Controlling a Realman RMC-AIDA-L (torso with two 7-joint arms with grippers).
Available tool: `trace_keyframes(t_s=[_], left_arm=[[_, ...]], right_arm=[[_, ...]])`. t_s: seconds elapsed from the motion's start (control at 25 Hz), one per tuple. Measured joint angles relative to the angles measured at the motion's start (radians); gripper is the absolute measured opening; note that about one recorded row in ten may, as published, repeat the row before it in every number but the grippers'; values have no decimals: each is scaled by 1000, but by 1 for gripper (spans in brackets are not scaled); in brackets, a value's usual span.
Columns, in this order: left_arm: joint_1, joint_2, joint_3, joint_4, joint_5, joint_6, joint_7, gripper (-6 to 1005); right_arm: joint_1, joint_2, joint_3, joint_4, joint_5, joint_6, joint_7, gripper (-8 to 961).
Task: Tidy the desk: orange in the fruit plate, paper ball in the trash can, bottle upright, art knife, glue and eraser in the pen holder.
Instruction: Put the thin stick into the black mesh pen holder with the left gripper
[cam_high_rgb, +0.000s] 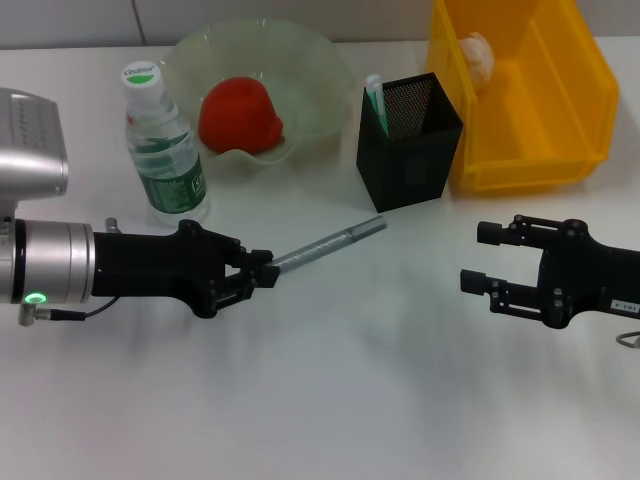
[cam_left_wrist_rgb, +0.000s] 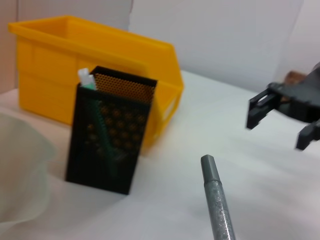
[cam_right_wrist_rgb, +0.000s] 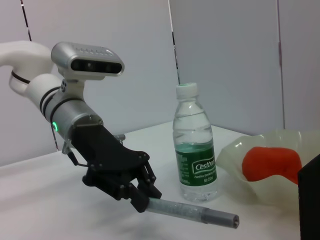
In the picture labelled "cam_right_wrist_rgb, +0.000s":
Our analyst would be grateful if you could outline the grey marker pen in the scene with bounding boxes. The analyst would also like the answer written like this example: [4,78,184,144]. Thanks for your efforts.
[146,197,240,229]

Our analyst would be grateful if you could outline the clear bottle with green label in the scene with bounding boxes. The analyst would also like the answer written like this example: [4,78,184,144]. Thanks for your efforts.
[172,82,218,203]

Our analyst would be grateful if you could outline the green glass fruit plate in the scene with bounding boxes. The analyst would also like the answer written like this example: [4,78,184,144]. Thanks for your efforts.
[215,128,320,208]

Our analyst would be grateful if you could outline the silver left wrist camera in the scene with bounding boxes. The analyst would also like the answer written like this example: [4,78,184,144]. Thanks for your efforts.
[51,41,125,101]

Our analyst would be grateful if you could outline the black mesh pen holder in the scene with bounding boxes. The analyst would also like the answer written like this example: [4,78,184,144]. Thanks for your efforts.
[297,153,320,240]

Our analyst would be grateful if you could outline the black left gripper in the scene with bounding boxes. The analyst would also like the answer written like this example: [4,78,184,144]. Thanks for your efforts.
[67,123,163,214]

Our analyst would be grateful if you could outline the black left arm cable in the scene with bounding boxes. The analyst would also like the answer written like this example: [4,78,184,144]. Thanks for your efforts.
[62,142,89,168]

